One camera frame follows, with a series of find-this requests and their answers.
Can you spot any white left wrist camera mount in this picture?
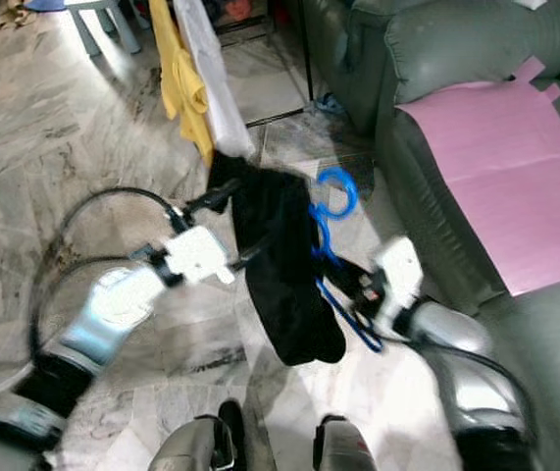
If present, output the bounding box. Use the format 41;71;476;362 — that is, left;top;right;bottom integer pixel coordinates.
165;226;236;288

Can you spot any black garment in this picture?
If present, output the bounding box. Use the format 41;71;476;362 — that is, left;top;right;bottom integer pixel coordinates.
209;149;347;366

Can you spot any pink foam mat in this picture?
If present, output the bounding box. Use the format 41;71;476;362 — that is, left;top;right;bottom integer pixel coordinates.
397;57;560;295

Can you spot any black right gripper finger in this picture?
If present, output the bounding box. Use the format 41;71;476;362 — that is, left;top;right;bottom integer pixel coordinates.
319;257;359;290

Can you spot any white garment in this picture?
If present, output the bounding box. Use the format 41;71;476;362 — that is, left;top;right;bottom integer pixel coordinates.
179;0;256;160

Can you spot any robot left leg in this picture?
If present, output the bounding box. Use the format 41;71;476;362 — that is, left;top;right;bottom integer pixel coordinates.
150;400;241;471

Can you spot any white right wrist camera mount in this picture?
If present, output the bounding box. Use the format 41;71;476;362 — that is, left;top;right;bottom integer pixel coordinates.
373;235;426;330

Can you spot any yellow garment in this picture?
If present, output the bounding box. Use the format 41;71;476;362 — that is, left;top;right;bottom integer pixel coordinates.
147;0;214;168

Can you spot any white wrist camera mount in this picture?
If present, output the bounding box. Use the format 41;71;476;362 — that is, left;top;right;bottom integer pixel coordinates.
373;235;426;330
165;226;236;288

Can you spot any beige crumpled cloth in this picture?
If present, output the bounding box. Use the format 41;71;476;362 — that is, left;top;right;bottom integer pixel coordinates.
0;3;30;28

